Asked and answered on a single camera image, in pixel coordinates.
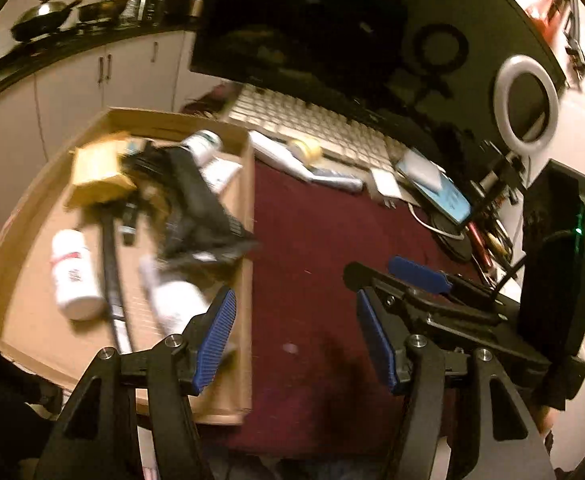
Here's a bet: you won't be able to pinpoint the long white bottle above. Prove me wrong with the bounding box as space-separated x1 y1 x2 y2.
248 131 323 181

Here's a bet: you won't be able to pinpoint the white keyboard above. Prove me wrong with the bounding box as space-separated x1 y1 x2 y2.
222 85 408 173

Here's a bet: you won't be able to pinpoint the black kitchen countertop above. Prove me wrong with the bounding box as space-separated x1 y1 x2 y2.
0 17 203 111

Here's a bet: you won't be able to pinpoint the red hanging object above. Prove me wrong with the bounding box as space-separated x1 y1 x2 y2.
523 0 573 31

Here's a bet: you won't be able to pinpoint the blue booklet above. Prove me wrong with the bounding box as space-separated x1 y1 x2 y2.
395 157 473 226

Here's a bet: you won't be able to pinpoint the long black pen green tips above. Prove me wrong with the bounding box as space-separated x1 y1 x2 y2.
100 205 136 356

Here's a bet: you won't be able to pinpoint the dark red tube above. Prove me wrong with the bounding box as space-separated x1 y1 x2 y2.
467 222 498 268

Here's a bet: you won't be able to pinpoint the black wok pan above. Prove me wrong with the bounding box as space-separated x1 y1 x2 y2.
10 0 86 43

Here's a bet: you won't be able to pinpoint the black plastic wrapper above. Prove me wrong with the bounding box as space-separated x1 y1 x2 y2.
122 142 263 273

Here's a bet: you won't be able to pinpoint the yellow cap jar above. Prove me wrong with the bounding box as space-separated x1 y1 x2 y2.
287 137 323 165

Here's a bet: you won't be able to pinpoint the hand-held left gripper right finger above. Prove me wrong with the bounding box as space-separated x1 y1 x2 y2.
355 287 558 480

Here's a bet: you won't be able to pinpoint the black ring light stand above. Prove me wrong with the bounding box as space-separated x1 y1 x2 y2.
423 142 533 263

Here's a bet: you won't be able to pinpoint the yellow snack packet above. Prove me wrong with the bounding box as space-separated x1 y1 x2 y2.
65 131 138 208

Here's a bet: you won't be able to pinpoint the white ring light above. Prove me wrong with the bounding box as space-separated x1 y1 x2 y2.
493 55 561 153

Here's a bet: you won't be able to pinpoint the black monitor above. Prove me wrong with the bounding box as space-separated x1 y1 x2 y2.
188 0 568 176

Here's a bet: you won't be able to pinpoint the white bottle red label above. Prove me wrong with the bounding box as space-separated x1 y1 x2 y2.
50 229 106 322

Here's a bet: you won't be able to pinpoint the white bottle teal label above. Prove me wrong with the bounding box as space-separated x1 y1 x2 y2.
310 167 364 193

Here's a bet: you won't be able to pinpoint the white kitchen cabinet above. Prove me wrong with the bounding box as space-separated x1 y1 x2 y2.
0 30 198 311

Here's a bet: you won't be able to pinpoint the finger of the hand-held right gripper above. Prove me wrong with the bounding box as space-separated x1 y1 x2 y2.
389 255 478 301
343 261 453 321

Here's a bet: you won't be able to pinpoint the large white pill bottle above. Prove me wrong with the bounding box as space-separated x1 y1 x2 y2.
180 130 223 166

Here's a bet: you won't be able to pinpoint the maroon cloth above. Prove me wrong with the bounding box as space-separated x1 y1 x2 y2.
192 157 513 461

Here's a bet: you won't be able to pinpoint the cardboard tray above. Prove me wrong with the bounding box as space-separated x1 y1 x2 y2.
0 106 257 426

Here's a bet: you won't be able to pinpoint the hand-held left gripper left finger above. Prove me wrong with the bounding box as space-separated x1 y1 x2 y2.
32 286 238 480

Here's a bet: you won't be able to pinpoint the white cable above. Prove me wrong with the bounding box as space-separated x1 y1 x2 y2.
405 202 466 241

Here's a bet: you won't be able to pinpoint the white charger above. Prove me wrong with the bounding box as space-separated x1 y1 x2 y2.
370 169 404 201

